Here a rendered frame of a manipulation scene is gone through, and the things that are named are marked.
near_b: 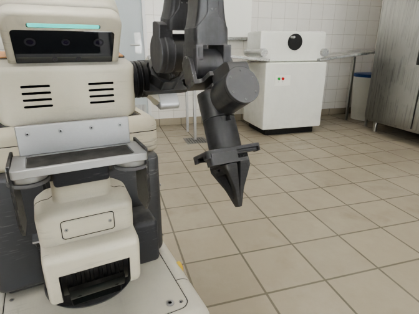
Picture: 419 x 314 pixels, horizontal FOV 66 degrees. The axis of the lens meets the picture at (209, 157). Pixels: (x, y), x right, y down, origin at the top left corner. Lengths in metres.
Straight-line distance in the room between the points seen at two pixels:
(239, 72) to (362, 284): 1.37
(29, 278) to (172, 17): 0.90
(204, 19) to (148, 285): 0.86
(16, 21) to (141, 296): 0.82
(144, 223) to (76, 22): 0.59
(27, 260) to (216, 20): 0.91
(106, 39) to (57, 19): 0.09
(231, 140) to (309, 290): 1.16
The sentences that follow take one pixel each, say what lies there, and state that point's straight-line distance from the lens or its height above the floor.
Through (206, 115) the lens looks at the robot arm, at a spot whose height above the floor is 0.91.
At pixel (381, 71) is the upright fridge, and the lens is 4.39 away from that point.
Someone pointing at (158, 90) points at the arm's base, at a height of 0.92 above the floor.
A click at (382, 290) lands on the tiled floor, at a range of 1.72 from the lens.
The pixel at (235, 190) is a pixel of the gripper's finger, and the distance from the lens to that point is 0.53.
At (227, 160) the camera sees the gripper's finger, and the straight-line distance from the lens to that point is 0.51.
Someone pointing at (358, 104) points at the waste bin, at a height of 0.23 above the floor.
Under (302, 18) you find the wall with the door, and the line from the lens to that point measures 5.07.
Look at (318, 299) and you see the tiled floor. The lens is 1.57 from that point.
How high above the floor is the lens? 1.02
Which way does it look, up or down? 19 degrees down
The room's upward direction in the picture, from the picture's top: straight up
